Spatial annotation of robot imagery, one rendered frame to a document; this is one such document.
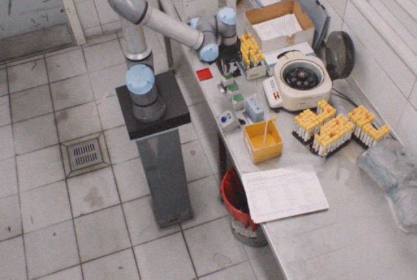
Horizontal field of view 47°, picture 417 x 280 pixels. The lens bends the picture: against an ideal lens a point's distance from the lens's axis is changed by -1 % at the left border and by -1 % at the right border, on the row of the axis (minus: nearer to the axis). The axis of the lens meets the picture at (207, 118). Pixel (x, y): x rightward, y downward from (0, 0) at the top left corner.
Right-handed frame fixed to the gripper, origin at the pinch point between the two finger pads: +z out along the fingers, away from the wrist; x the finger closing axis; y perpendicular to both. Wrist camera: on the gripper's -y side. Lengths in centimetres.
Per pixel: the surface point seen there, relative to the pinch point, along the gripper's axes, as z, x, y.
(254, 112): 1.1, -26.1, 3.1
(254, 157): 5.5, -45.0, -5.3
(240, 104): 6.1, -15.3, 1.3
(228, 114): 2.3, -21.4, -7.2
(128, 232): 97, -8, -67
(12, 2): 44, 168, -97
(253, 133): 6.1, -32.7, -0.1
